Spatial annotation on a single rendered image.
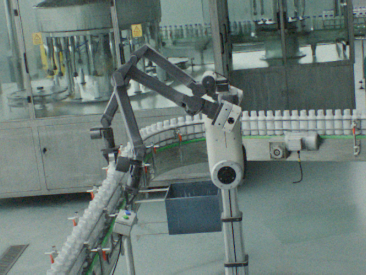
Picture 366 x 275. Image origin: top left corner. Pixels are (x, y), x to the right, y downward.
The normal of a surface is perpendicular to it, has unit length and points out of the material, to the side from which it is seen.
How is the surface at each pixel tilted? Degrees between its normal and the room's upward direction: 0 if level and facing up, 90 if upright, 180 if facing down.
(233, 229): 90
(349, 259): 0
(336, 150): 90
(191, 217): 90
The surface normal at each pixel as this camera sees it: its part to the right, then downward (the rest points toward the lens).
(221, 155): -0.07, 0.42
